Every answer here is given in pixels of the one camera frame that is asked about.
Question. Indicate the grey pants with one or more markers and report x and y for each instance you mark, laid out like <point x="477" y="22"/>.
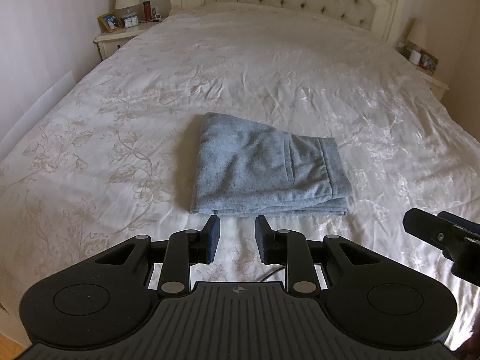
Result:
<point x="246" y="168"/>

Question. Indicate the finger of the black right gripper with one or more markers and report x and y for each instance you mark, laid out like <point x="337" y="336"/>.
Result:
<point x="433" y="230"/>
<point x="459" y="220"/>

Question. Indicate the white right nightstand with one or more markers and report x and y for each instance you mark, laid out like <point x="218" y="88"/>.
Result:
<point x="437" y="87"/>

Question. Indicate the red brown bottle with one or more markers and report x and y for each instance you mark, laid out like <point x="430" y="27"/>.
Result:
<point x="147" y="10"/>

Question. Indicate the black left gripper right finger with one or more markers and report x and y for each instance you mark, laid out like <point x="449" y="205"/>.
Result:
<point x="272" y="245"/>

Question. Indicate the small white alarm clock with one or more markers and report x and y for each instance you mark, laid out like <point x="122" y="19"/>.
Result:
<point x="131" y="21"/>

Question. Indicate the cream right table lamp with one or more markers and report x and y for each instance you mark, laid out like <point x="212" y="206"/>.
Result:
<point x="418" y="33"/>

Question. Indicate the white left nightstand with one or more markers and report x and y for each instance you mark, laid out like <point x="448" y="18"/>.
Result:
<point x="109" y="43"/>

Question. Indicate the white round jar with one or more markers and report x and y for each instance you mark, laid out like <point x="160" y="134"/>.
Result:
<point x="414" y="57"/>

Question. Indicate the small framed picture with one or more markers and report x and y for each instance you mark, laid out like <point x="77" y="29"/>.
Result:
<point x="428" y="62"/>

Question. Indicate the white nightstand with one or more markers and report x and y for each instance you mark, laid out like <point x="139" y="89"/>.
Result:
<point x="437" y="87"/>
<point x="109" y="43"/>

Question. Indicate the wooden photo frame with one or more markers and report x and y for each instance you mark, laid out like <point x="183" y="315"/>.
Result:
<point x="110" y="22"/>

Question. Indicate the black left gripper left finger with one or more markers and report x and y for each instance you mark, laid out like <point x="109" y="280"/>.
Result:
<point x="203" y="244"/>

